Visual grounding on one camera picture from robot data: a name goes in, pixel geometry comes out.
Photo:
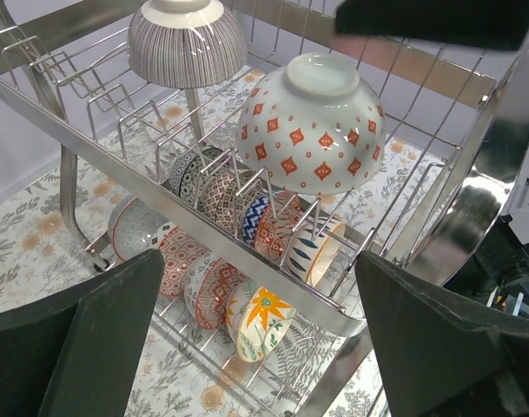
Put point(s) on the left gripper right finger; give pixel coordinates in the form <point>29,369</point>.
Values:
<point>439,353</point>

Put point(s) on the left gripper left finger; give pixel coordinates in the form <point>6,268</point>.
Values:
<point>76,352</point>

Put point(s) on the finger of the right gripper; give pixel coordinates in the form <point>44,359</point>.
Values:
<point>491,25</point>

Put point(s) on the red diamond patterned bowl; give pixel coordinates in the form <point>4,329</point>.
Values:
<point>208,283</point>

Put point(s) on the orange flower patterned bowl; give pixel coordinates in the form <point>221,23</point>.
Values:
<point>257,320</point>

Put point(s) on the green patterned bowl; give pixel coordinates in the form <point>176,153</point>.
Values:
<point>315,125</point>

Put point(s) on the blue patterned bowl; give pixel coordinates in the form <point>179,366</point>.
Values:
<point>185,170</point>

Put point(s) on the orange red patterned bowl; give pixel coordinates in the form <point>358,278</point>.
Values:
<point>267,224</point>

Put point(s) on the brown patterned bowl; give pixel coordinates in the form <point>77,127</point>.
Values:
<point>217,201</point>

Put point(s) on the purple striped bowl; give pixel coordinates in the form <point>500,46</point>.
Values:
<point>185,44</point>

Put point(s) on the cream bowl orange rim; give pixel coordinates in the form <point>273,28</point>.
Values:
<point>309,259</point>

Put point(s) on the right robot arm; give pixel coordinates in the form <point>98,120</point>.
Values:
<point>471,248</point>

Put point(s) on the stainless steel dish rack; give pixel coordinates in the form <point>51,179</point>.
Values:
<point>71,70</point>

